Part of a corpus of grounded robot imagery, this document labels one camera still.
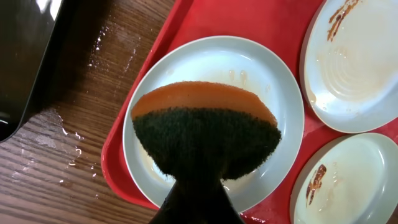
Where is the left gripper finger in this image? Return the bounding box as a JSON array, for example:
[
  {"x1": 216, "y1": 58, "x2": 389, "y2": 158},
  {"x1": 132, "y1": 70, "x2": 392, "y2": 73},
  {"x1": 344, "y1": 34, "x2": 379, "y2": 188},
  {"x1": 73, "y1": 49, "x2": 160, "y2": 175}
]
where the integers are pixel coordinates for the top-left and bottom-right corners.
[{"x1": 149, "y1": 180, "x2": 244, "y2": 224}]

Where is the green orange sponge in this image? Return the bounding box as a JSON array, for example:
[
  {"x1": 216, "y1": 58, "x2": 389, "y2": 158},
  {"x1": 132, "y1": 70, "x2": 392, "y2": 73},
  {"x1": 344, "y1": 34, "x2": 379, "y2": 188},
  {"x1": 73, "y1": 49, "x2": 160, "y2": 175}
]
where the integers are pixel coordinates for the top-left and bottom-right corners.
[{"x1": 131, "y1": 82, "x2": 282, "y2": 184}]

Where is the white plate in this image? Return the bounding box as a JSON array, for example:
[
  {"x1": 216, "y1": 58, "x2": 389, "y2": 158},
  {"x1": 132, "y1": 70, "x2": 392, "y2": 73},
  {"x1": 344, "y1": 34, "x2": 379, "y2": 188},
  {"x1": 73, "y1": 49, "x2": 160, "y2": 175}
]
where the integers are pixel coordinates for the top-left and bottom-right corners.
[
  {"x1": 300, "y1": 0, "x2": 397, "y2": 134},
  {"x1": 127, "y1": 35, "x2": 304, "y2": 212},
  {"x1": 290, "y1": 133, "x2": 397, "y2": 224}
]

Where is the white plate top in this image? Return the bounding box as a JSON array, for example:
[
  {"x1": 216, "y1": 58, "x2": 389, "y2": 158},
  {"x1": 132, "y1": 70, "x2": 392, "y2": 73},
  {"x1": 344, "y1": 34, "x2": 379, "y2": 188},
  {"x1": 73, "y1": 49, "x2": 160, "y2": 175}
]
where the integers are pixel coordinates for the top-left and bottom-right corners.
[{"x1": 300, "y1": 0, "x2": 397, "y2": 134}]

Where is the red plastic tray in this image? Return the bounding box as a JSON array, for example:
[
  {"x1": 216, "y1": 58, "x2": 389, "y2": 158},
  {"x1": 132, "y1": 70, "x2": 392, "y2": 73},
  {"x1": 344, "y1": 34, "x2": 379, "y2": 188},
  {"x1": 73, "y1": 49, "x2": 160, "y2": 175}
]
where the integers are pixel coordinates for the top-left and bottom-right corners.
[{"x1": 101, "y1": 0, "x2": 397, "y2": 223}]

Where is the black water tray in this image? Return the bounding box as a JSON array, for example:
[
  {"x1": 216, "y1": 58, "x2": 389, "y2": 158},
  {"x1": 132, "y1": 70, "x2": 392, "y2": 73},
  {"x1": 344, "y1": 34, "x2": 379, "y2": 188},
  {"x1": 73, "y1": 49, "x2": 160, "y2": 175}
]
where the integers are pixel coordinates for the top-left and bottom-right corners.
[{"x1": 1, "y1": 0, "x2": 79, "y2": 141}]

